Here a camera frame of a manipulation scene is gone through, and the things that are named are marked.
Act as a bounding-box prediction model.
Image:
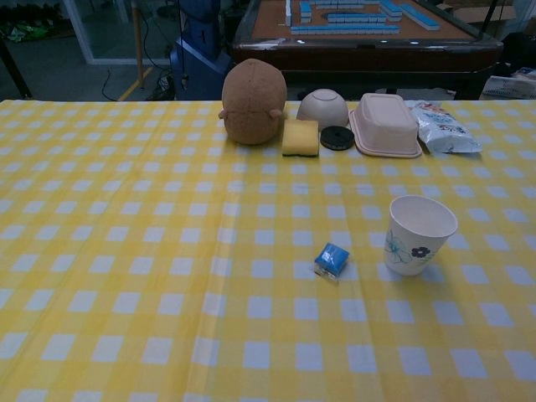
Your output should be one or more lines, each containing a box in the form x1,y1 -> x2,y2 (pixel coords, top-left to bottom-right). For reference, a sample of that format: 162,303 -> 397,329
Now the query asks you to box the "diagonal blue mahjong tile row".
379,0 -> 441,31

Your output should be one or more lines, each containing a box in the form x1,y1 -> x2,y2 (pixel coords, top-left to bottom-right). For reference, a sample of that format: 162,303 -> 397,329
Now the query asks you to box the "green bag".
6,23 -> 37,43

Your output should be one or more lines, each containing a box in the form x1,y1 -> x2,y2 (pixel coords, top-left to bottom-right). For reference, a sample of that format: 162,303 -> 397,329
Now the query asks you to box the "short blue mahjong tile row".
326,12 -> 386,24

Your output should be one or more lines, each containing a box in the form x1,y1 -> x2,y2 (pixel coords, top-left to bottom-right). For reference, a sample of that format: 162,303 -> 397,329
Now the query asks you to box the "white flower-print paper cup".
384,194 -> 459,277

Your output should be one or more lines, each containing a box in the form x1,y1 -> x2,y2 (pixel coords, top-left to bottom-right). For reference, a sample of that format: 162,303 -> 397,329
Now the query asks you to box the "dark brown mahjong table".
231,0 -> 505,101

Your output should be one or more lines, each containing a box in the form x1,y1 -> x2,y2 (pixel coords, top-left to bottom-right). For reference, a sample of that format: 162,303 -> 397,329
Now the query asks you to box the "beige rectangular food container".
348,92 -> 423,159

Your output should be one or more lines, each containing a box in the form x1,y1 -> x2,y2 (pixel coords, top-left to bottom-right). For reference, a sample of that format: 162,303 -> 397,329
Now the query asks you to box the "hanging black cable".
178,0 -> 190,90

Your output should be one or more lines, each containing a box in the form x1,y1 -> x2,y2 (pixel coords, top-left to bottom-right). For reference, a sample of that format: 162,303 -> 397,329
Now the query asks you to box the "blue machine base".
169,0 -> 235,101

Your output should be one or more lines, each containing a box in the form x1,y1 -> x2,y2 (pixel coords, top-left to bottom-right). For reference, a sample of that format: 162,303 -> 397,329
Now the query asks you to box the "long blue mahjong tile row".
290,24 -> 401,35

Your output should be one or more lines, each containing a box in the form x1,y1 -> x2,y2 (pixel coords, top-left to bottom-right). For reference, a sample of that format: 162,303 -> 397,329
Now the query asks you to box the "beige upturned bowl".
296,88 -> 349,131

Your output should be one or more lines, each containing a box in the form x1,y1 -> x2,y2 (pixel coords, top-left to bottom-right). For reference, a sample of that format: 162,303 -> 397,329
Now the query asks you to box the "yellow sponge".
281,118 -> 321,159

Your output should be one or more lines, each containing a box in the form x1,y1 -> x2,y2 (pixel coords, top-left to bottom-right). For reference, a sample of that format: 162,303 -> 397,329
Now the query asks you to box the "white plastic basket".
482,75 -> 536,101

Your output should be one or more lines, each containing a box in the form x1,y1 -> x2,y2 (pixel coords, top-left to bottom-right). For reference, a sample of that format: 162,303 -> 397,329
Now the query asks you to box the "wooden pole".
131,0 -> 147,90

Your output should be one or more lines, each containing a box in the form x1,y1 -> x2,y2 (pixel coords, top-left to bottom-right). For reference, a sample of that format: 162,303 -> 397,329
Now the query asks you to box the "black round disc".
320,125 -> 353,152

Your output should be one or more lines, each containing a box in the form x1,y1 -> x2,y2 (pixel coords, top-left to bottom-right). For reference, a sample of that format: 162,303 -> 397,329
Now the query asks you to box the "brown plush toy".
218,59 -> 288,147

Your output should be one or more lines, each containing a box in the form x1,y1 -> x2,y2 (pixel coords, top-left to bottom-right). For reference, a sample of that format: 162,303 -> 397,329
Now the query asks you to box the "small blue candy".
312,244 -> 352,287

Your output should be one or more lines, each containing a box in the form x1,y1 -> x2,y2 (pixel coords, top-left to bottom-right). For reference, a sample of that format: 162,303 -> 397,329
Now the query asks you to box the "black metal table leg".
0,39 -> 33,100

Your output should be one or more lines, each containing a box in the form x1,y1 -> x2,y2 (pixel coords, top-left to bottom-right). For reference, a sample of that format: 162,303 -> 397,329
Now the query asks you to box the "yellow white checkered tablecloth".
0,99 -> 536,402

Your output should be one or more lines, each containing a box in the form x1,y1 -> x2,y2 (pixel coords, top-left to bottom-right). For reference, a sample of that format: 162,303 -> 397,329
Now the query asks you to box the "white printed snack bag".
408,99 -> 483,155

